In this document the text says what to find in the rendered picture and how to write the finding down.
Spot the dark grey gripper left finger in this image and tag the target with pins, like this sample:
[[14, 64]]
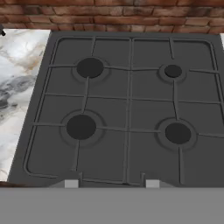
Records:
[[71, 183]]

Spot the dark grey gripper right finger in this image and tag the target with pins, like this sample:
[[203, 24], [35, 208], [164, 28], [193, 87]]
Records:
[[152, 183]]

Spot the dark grey gas hob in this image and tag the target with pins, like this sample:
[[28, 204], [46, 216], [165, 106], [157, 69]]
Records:
[[128, 108]]

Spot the small black object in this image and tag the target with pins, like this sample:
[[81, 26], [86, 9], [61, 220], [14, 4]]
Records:
[[2, 31]]

